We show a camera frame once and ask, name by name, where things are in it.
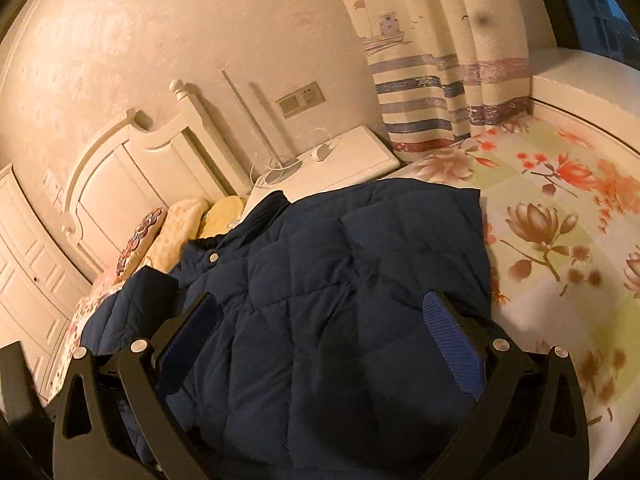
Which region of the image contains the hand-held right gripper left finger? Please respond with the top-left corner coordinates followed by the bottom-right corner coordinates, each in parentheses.
top-left (51, 290), bottom-right (221, 480)

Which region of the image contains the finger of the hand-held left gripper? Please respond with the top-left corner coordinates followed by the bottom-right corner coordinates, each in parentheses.
top-left (0, 341), bottom-right (53, 480)

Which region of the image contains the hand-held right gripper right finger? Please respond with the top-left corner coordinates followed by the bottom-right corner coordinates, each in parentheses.
top-left (421, 290), bottom-right (591, 480)

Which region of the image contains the navy blue puffer jacket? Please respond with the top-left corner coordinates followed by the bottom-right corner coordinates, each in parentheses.
top-left (80, 178), bottom-right (506, 480)

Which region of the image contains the embroidered pillow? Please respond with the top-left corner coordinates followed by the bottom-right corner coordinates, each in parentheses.
top-left (116, 206), bottom-right (168, 281)

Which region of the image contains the yellow pillow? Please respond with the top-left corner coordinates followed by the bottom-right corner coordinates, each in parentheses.
top-left (197, 196), bottom-right (248, 238)
top-left (145, 197), bottom-right (211, 271)

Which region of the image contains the white wardrobe door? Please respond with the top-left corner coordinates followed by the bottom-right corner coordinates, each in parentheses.
top-left (0, 162), bottom-right (93, 403)

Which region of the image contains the floral bedsheet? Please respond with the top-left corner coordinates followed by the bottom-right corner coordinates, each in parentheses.
top-left (47, 115), bottom-right (640, 480)

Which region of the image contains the white wooden headboard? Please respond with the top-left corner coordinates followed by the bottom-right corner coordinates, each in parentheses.
top-left (62, 79), bottom-right (251, 273)

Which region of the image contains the white desk lamp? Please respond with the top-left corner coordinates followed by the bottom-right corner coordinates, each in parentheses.
top-left (221, 71), bottom-right (303, 186)

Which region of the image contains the white nightstand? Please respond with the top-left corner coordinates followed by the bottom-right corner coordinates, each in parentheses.
top-left (247, 126), bottom-right (403, 206)

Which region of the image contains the striped boat print curtain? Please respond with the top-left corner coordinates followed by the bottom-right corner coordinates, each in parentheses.
top-left (320, 0), bottom-right (536, 163)

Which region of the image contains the white window ledge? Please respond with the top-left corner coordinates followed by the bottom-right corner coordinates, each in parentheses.
top-left (530, 47), bottom-right (640, 126)

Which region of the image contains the window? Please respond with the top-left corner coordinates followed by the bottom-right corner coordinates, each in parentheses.
top-left (530, 0), bottom-right (640, 61)

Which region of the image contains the wall switch plate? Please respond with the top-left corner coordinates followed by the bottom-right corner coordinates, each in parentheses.
top-left (276, 81), bottom-right (325, 120)

